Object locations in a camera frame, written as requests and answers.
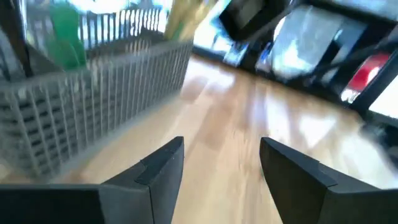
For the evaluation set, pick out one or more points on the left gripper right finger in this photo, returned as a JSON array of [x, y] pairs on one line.
[[326, 205]]

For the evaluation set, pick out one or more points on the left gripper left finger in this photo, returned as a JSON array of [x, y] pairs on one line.
[[93, 205]]

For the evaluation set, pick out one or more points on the grey mesh cutlery basket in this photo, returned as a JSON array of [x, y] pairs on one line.
[[77, 109]]

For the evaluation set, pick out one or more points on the black fork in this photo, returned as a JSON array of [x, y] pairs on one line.
[[18, 37]]

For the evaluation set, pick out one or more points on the pile of gold cutlery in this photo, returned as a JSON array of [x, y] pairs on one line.
[[311, 87]]

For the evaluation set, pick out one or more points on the red storage bin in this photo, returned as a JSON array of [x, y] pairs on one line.
[[363, 74]]

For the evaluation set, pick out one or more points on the grey patterned panel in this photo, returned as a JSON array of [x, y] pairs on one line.
[[311, 37]]

